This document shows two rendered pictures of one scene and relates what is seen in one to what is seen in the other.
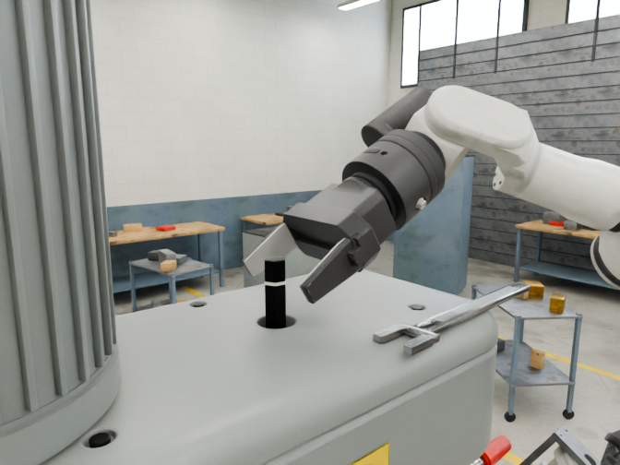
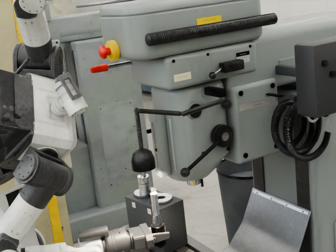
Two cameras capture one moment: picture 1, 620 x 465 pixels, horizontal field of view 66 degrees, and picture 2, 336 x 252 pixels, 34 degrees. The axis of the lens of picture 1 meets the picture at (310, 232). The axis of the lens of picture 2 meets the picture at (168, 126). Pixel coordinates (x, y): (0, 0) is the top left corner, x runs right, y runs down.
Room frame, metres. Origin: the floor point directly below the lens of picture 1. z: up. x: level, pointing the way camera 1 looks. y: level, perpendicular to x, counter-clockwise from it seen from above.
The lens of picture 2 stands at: (2.13, 0.27, 1.94)
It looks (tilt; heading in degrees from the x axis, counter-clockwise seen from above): 15 degrees down; 190
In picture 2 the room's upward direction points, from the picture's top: 7 degrees counter-clockwise
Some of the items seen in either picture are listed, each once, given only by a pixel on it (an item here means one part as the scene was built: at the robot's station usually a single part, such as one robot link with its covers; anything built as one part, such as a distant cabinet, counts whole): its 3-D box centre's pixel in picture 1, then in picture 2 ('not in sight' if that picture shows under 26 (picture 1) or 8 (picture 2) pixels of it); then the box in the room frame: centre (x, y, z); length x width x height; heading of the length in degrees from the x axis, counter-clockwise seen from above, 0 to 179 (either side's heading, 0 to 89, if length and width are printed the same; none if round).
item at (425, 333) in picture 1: (468, 309); (113, 1); (0.45, -0.16, 1.89); 0.24 x 0.04 x 0.01; 132
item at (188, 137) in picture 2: not in sight; (189, 128); (0.43, 0.04, 1.47); 0.21 x 0.19 x 0.32; 39
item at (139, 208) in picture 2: not in sight; (155, 218); (0.20, -0.17, 1.05); 0.22 x 0.12 x 0.20; 48
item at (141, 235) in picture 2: not in sight; (132, 240); (0.53, -0.18, 1.13); 0.13 x 0.12 x 0.10; 24
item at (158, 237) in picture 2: not in sight; (161, 237); (0.52, -0.08, 1.13); 0.06 x 0.02 x 0.03; 114
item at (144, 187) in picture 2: not in sight; (144, 184); (0.17, -0.20, 1.18); 0.05 x 0.05 x 0.06
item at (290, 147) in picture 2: not in sight; (292, 126); (0.41, 0.36, 1.45); 0.18 x 0.16 x 0.21; 129
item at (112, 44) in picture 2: not in sight; (112, 50); (0.58, -0.15, 1.76); 0.06 x 0.02 x 0.06; 39
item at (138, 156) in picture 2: not in sight; (142, 158); (0.60, -0.09, 1.43); 0.07 x 0.07 x 0.06
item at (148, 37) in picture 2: not in sight; (214, 28); (0.52, 0.15, 1.79); 0.45 x 0.04 x 0.04; 129
